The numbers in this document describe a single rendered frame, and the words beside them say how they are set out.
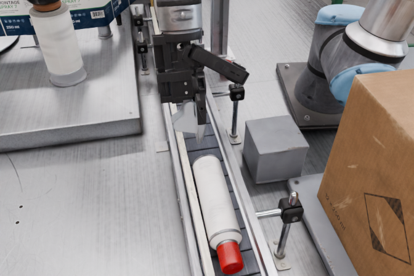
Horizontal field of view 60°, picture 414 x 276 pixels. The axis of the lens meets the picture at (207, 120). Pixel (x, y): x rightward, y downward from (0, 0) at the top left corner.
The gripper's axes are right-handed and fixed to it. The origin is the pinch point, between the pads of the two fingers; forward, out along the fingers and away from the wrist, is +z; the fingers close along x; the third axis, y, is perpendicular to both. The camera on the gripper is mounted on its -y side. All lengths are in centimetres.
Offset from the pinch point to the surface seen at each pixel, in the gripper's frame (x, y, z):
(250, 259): 21.0, -2.8, 12.2
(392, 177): 28.8, -19.1, -3.4
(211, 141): -4.0, -2.5, 3.2
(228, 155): 10.4, -2.7, -0.3
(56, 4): -24.3, 26.2, -25.5
